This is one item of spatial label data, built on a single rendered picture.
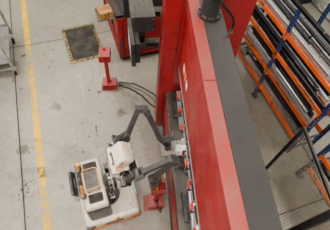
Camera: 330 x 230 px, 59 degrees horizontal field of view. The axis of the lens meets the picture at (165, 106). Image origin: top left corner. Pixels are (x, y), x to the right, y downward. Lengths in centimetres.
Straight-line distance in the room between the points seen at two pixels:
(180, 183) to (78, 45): 340
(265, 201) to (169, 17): 186
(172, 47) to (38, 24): 363
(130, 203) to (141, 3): 231
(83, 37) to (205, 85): 400
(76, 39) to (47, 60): 66
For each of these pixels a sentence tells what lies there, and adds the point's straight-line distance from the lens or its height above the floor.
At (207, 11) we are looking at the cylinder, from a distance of 247.
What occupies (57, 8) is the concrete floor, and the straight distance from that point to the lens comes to 652.
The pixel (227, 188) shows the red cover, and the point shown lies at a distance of 172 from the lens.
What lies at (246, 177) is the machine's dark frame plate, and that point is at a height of 230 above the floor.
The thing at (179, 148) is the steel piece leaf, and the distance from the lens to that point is 320.
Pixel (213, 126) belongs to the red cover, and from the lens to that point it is 186.
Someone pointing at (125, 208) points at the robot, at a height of 28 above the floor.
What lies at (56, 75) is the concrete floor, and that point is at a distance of 523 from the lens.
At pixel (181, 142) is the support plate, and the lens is 324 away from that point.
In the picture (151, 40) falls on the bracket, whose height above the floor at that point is 121.
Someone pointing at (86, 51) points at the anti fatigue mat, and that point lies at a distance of 547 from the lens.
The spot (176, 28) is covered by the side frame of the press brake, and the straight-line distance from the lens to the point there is 297.
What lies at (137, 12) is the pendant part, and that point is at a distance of 309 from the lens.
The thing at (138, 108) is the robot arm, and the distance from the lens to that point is 274.
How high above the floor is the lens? 387
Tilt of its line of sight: 56 degrees down
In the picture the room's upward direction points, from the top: 7 degrees clockwise
